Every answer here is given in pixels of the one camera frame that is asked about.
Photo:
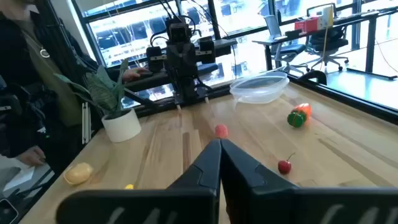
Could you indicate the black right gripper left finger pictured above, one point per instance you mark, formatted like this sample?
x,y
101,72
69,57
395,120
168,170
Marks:
x,y
186,202

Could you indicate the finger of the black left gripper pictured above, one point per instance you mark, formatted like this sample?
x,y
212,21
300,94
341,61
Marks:
x,y
207,49
154,59

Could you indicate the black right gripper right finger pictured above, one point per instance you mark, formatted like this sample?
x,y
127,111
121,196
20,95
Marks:
x,y
264,202

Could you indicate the red toy cherry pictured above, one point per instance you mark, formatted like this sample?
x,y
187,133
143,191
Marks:
x,y
284,167

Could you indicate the yellow toy banana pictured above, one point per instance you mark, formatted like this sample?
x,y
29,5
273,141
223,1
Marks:
x,y
129,187

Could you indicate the clear plastic tupperware container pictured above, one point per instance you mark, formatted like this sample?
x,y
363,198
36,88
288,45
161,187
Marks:
x,y
258,93

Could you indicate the pink toy raspberry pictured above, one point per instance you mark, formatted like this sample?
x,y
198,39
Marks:
x,y
221,130

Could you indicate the orange toy carrot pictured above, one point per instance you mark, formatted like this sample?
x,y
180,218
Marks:
x,y
303,109

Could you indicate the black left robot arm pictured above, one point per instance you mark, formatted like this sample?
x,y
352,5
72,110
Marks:
x,y
189,90

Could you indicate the blue seat chair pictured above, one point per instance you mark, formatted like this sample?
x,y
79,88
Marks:
x,y
206,68

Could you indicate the person's hand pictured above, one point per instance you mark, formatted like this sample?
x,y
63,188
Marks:
x,y
132,74
32,155

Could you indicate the green artificial plant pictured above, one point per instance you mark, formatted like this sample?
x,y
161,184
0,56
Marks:
x,y
102,93

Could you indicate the grey mesh office chair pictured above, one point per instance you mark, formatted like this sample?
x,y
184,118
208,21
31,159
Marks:
x,y
272,26

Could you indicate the white plant pot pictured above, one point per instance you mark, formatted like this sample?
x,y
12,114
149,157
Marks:
x,y
122,127

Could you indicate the red box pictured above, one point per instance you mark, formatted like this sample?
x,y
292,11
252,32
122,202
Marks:
x,y
311,24

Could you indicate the black office chair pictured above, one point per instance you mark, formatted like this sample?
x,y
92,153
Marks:
x,y
329,42

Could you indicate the yellow white box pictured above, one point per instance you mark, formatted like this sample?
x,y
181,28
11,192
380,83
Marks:
x,y
327,17

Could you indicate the person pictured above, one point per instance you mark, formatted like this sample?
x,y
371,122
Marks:
x,y
18,46

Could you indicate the black office desk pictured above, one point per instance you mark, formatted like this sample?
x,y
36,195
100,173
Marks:
x,y
371,46

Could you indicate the white paper sheet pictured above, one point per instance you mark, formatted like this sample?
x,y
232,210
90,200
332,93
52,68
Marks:
x,y
20,179

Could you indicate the black smartphone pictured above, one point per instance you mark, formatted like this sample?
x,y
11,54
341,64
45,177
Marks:
x,y
7,213

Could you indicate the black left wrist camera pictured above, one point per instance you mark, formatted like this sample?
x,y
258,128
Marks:
x,y
180,31

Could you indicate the black frame hook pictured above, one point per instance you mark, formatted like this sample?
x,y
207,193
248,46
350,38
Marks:
x,y
320,76

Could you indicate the black aluminium table frame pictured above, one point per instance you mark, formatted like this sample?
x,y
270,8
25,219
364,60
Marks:
x,y
342,99

